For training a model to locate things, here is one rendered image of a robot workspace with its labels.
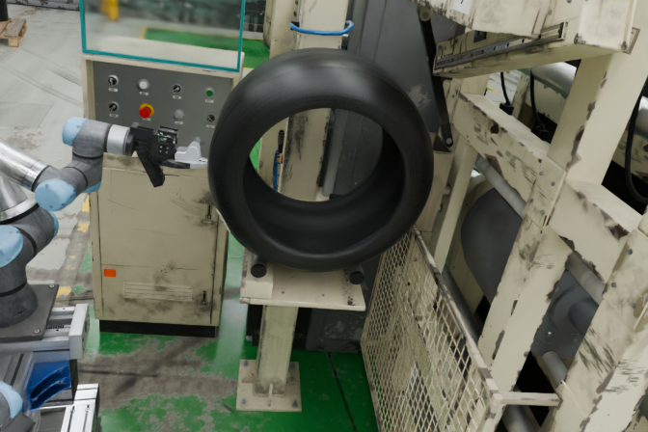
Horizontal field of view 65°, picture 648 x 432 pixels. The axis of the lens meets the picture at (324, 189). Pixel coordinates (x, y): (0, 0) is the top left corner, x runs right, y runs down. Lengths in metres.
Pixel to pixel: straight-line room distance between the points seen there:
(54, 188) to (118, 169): 0.83
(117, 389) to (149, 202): 0.77
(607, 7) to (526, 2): 0.13
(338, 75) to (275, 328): 1.15
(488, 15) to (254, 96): 0.55
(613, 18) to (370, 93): 0.51
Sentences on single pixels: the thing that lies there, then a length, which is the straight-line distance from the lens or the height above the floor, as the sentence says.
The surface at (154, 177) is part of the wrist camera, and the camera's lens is 1.42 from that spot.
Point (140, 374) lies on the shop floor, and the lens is 2.41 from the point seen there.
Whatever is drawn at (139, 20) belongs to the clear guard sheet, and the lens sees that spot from 1.96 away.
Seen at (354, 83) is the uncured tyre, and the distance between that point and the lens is 1.21.
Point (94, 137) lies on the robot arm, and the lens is 1.39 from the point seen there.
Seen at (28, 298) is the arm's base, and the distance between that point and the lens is 1.61.
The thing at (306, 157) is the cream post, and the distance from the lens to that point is 1.67.
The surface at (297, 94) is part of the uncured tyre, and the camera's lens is 1.20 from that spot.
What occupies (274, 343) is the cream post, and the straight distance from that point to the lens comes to 2.11.
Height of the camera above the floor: 1.73
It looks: 25 degrees down
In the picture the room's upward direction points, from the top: 10 degrees clockwise
